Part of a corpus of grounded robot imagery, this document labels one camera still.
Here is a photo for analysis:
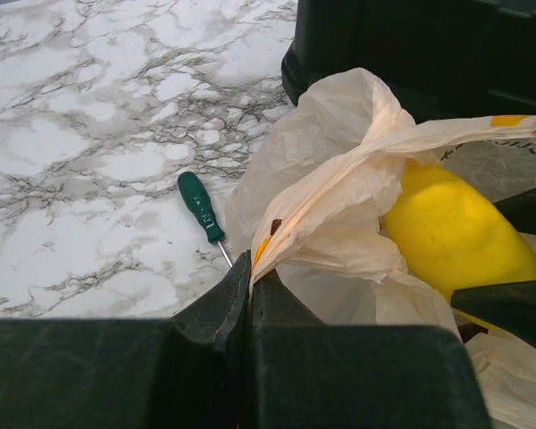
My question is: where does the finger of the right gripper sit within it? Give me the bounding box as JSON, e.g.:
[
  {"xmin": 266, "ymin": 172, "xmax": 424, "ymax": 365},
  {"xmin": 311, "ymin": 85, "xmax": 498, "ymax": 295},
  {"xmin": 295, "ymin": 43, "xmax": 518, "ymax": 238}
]
[
  {"xmin": 494, "ymin": 188, "xmax": 536, "ymax": 235},
  {"xmin": 451, "ymin": 281, "xmax": 536, "ymax": 333}
]

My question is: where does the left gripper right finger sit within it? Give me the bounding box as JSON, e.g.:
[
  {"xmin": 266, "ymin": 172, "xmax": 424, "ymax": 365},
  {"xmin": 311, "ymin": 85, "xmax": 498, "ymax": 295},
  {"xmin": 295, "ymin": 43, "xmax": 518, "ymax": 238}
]
[{"xmin": 248, "ymin": 274, "xmax": 491, "ymax": 428}]

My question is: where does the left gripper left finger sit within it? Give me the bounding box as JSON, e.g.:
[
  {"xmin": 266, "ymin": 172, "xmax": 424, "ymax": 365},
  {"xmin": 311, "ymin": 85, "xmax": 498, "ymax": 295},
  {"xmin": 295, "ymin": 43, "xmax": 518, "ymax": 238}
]
[{"xmin": 0, "ymin": 253, "xmax": 251, "ymax": 428}]

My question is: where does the yellow fake lemon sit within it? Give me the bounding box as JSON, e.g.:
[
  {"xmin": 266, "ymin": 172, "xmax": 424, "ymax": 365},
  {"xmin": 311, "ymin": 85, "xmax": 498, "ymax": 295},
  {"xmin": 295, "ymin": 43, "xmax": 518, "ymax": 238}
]
[{"xmin": 383, "ymin": 159, "xmax": 536, "ymax": 332}]

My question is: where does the translucent orange plastic bag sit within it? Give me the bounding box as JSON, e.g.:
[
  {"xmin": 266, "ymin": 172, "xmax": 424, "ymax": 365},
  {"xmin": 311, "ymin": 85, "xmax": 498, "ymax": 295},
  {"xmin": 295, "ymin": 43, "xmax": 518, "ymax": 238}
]
[{"xmin": 224, "ymin": 67, "xmax": 536, "ymax": 429}]

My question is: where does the black plastic toolbox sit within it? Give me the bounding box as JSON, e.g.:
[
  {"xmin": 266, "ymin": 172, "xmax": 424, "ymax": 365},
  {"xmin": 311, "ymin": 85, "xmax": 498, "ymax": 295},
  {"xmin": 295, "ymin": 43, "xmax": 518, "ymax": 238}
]
[{"xmin": 281, "ymin": 0, "xmax": 536, "ymax": 121}]

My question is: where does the green handled screwdriver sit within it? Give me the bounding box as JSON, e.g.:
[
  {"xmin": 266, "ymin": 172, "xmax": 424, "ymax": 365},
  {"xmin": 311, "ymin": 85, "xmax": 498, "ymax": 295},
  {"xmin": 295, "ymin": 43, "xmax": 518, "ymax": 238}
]
[{"xmin": 177, "ymin": 172, "xmax": 232, "ymax": 267}]

